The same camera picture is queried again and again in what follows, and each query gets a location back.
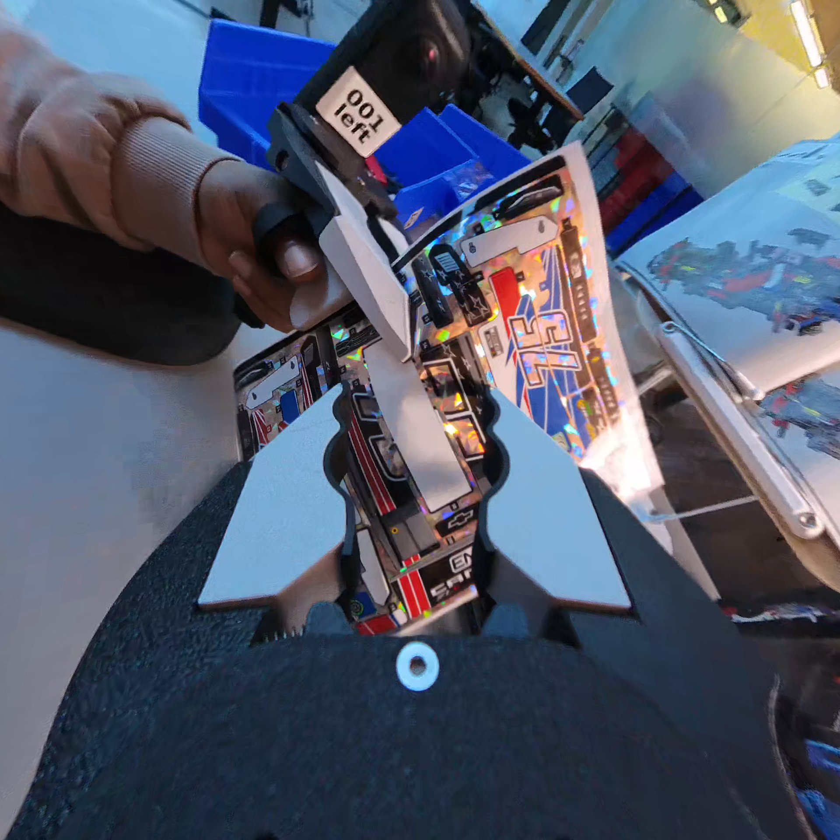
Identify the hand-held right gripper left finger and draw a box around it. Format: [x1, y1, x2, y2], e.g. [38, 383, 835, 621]
[198, 384, 360, 632]

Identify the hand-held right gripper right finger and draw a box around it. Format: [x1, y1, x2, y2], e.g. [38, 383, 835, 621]
[472, 386, 632, 632]

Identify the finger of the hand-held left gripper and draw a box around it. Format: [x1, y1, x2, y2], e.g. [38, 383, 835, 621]
[315, 161, 414, 363]

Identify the person's left forearm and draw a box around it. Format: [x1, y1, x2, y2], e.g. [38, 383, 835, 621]
[0, 16, 242, 253]

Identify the lego instruction booklet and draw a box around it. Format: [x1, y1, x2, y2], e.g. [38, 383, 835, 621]
[617, 134, 840, 460]

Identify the person's left hand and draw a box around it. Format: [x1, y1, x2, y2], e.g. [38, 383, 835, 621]
[196, 159, 324, 332]

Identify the white metal book stand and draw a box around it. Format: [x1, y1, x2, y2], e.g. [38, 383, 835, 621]
[630, 315, 829, 540]

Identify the black wrist rest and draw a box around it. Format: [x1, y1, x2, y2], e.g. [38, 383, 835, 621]
[0, 203, 242, 366]

